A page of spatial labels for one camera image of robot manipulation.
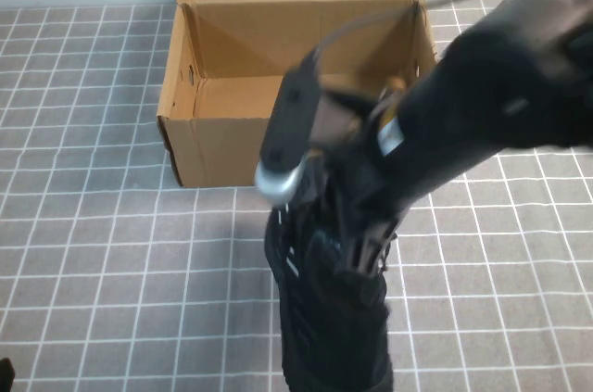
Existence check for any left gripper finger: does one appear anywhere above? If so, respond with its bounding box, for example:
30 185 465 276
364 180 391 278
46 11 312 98
0 357 16 392

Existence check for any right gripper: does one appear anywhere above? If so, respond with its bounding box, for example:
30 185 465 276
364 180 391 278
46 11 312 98
303 112 418 310

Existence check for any black knit sneaker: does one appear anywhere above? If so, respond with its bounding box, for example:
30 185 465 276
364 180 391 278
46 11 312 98
263 196 395 392

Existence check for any brown cardboard shoe box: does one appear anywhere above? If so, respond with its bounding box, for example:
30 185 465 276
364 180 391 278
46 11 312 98
156 0 453 189

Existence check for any grey white-grid tablecloth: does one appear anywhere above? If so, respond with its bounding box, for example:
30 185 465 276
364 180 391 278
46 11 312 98
0 0 593 392

